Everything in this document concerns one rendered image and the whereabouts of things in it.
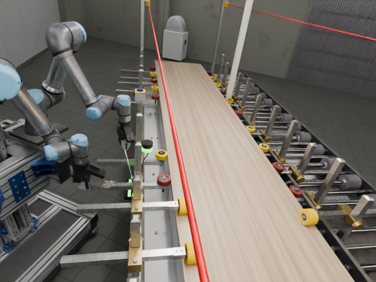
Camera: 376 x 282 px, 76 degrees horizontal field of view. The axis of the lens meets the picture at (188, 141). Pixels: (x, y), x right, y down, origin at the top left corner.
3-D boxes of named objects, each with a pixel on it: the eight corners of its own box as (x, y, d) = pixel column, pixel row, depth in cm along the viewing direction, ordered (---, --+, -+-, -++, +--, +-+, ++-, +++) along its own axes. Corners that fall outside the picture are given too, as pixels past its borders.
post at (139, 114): (136, 175, 170) (136, 114, 145) (136, 172, 173) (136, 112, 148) (141, 174, 171) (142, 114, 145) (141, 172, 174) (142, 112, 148)
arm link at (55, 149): (43, 153, 118) (67, 147, 124) (48, 165, 111) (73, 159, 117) (40, 139, 114) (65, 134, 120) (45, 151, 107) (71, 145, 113)
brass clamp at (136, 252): (126, 273, 90) (126, 266, 87) (128, 241, 101) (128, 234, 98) (143, 272, 91) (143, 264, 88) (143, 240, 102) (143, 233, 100)
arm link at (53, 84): (29, 102, 142) (53, 17, 114) (46, 93, 154) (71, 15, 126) (47, 113, 144) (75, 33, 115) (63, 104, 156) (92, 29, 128)
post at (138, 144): (135, 206, 152) (135, 144, 127) (135, 202, 155) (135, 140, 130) (140, 206, 153) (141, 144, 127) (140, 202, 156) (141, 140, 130)
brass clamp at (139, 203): (130, 219, 111) (129, 211, 108) (131, 197, 122) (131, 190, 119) (143, 219, 112) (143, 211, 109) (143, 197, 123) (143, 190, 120)
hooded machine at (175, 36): (187, 60, 751) (192, 17, 687) (180, 63, 707) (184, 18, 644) (168, 56, 767) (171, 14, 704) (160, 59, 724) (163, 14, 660)
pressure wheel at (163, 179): (156, 196, 141) (157, 182, 135) (155, 187, 148) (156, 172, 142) (170, 196, 143) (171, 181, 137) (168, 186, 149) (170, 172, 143)
